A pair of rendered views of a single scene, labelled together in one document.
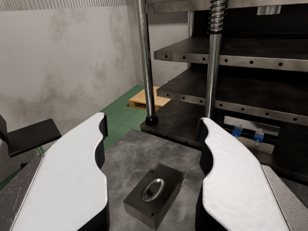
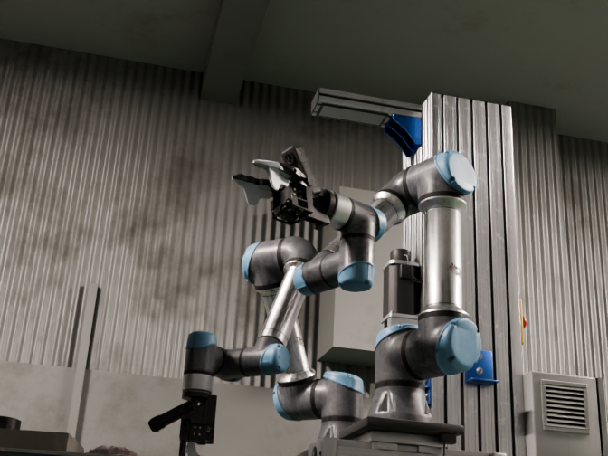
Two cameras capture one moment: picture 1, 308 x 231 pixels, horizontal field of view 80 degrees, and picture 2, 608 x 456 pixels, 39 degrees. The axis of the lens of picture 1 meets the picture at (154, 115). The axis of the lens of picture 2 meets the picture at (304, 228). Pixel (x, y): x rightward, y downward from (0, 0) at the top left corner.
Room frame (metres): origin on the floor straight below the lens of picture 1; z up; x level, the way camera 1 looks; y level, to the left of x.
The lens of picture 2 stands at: (1.01, 1.27, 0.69)
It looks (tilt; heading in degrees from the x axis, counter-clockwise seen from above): 22 degrees up; 230
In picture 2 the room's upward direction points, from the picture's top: 3 degrees clockwise
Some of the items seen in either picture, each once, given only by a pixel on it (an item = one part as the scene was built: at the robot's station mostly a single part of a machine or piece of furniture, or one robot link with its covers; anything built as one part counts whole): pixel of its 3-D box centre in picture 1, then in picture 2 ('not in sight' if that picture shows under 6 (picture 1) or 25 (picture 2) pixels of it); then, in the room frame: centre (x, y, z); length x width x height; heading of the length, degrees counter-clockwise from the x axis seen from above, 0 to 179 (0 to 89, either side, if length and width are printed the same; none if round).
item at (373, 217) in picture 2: not in sight; (358, 221); (-0.19, 0.01, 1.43); 0.11 x 0.08 x 0.09; 178
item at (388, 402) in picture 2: not in sight; (399, 406); (-0.46, -0.11, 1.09); 0.15 x 0.15 x 0.10
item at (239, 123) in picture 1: (255, 114); not in sight; (1.02, -0.66, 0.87); 0.50 x 0.27 x 0.17; 144
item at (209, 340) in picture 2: not in sight; (201, 355); (-0.18, -0.53, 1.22); 0.09 x 0.08 x 0.11; 18
